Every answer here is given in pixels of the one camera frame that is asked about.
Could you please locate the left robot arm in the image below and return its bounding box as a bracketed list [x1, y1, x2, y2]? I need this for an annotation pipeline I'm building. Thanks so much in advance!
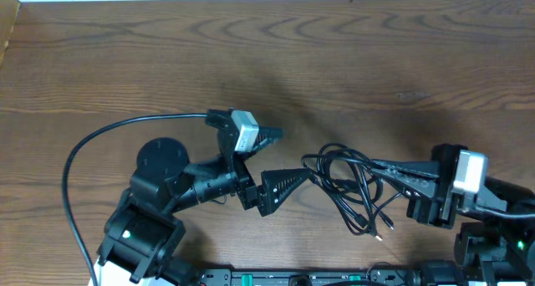
[97, 110, 311, 285]

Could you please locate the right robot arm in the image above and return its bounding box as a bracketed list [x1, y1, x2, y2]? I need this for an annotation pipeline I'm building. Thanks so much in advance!
[371, 144, 534, 285]

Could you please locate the black camera cable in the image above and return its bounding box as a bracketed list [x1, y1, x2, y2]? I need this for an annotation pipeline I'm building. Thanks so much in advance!
[459, 206, 535, 220]
[61, 112, 209, 286]

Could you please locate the thick black USB cable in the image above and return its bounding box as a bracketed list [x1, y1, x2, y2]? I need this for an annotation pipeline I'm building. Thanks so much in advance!
[300, 142, 396, 242]

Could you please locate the black right camera cable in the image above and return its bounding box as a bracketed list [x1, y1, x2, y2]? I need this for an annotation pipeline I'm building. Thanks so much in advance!
[459, 206, 535, 220]

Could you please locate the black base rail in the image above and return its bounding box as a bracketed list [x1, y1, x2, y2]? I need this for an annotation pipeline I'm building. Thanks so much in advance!
[183, 260, 461, 286]

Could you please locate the black left camera cable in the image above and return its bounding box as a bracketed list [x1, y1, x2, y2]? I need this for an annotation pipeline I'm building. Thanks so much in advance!
[61, 112, 209, 286]

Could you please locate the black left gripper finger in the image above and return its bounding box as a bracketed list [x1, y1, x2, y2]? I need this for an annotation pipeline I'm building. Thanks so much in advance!
[251, 126, 283, 153]
[259, 168, 312, 216]

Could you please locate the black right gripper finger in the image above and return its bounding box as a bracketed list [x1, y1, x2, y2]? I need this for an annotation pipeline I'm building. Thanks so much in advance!
[374, 171, 437, 199]
[372, 159, 440, 178]

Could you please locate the cardboard panel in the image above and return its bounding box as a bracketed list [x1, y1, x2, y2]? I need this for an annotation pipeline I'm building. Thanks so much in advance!
[0, 0, 21, 64]

